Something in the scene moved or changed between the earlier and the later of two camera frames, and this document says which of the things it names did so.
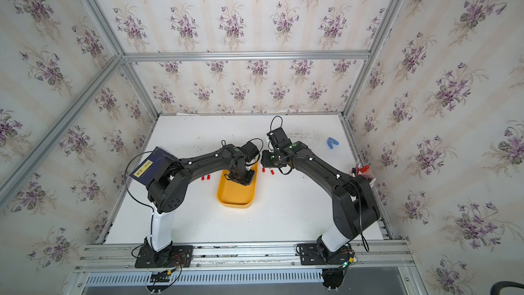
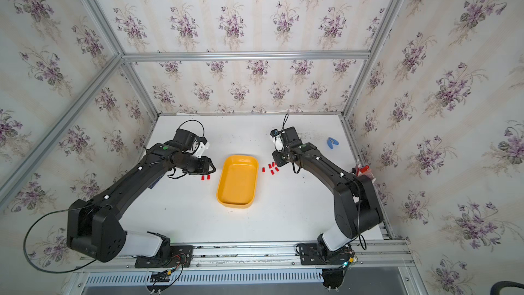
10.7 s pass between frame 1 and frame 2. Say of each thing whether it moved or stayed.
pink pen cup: stayed
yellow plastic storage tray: stayed
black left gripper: moved
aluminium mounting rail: stayed
